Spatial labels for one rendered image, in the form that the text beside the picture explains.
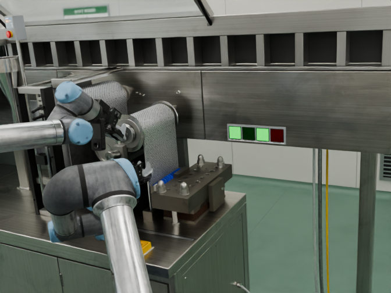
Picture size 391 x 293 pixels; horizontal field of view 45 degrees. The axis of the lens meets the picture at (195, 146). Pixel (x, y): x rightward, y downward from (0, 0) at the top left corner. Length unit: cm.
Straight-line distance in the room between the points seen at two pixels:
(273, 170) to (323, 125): 277
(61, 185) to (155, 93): 97
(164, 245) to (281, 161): 294
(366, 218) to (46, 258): 130
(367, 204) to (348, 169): 231
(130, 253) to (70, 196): 22
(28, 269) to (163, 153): 72
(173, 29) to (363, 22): 75
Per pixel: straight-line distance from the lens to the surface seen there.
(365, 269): 223
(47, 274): 202
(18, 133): 138
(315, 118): 185
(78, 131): 142
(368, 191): 207
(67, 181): 124
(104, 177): 124
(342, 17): 178
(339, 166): 440
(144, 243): 168
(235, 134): 196
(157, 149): 189
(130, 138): 180
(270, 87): 187
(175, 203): 176
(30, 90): 193
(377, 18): 176
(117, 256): 117
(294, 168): 451
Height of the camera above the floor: 170
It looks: 17 degrees down
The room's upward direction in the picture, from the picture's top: 4 degrees counter-clockwise
